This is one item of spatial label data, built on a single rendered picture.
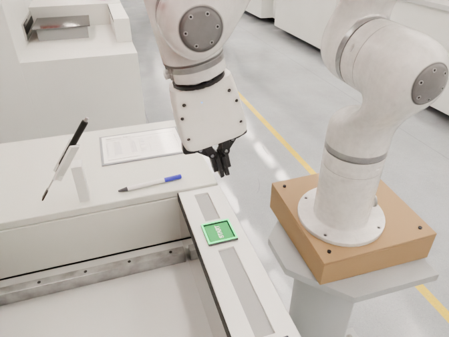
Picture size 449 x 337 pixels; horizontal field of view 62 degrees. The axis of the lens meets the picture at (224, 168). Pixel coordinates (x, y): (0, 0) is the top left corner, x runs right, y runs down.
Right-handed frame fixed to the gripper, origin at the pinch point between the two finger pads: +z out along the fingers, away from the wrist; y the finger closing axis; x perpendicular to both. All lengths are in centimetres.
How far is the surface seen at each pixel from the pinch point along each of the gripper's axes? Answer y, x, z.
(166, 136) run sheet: -5.9, 39.7, 13.7
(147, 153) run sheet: -11.7, 32.1, 12.5
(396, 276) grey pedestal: 28.9, -9.6, 36.4
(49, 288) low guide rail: -38.5, 8.0, 20.2
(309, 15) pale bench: 236, 419, 120
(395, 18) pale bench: 242, 259, 94
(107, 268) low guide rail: -26.9, 8.5, 21.4
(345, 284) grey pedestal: 17.8, -8.2, 34.1
